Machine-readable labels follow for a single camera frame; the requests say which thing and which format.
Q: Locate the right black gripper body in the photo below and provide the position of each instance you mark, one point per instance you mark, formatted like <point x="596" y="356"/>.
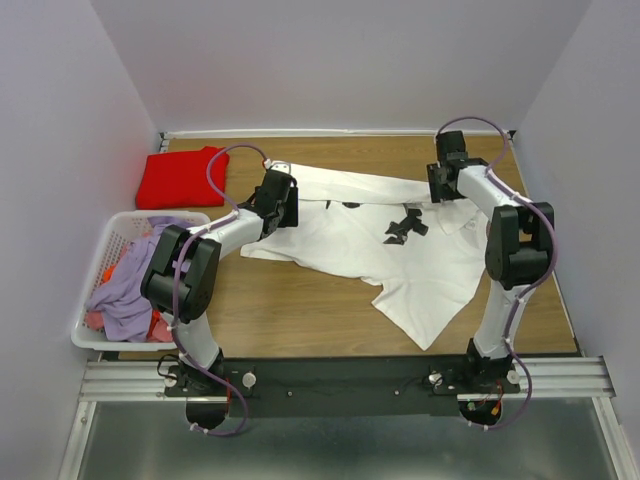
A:
<point x="438" y="191"/>

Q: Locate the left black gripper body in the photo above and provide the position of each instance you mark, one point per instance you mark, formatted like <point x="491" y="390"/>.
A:
<point x="289" y="211"/>

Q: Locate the white t-shirt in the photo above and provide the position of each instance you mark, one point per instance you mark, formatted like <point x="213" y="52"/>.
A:
<point x="427" y="258"/>

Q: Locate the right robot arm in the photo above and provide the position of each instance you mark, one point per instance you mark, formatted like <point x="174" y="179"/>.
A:
<point x="520" y="253"/>

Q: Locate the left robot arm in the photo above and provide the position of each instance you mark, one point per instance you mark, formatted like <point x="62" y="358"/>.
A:
<point x="180" y="278"/>

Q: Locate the folded red t-shirt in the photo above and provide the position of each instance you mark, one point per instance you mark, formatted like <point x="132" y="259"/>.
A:
<point x="177" y="180"/>

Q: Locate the white plastic laundry basket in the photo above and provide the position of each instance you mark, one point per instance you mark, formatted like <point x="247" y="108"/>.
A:
<point x="119" y="231"/>

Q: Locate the orange pink garment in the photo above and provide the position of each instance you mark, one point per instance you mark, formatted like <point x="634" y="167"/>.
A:
<point x="157" y="326"/>

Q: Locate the lavender t-shirt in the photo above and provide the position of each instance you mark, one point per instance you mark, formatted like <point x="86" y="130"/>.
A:
<point x="118" y="297"/>

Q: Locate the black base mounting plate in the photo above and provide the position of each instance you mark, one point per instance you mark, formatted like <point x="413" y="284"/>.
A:
<point x="343" y="386"/>

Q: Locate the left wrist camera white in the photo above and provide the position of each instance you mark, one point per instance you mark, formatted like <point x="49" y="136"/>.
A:
<point x="278" y="165"/>

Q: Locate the aluminium rail frame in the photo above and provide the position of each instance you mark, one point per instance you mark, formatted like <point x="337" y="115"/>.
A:
<point x="560" y="423"/>

